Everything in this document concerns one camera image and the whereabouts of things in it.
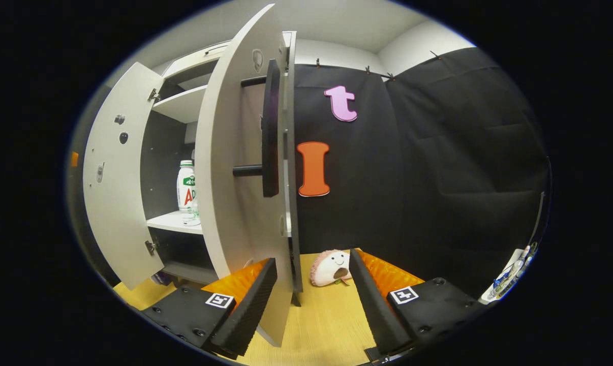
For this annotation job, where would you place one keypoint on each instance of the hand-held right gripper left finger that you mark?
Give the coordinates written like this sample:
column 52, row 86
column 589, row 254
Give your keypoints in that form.
column 253, row 305

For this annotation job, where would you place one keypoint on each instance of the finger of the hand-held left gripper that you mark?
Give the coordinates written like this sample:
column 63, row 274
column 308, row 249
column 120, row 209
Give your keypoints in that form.
column 74, row 159

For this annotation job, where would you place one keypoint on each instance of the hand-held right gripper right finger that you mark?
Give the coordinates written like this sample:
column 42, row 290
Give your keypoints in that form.
column 372, row 305

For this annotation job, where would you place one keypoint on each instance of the white cabinet door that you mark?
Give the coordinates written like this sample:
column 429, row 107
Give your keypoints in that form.
column 225, row 152
column 113, row 203
column 189, row 62

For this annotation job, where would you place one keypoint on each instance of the white green plastic bottle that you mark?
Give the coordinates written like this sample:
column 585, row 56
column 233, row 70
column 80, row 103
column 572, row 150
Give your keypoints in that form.
column 185, row 188

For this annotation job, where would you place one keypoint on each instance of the pink plush toy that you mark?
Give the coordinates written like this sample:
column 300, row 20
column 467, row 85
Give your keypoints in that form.
column 329, row 267

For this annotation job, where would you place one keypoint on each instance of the white cabinet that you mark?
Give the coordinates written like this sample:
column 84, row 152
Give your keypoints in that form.
column 182, row 104

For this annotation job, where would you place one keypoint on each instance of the white side table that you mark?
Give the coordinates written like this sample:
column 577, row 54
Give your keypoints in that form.
column 494, row 295

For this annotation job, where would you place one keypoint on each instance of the black backdrop cloth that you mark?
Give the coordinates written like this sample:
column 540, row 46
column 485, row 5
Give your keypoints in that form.
column 438, row 178

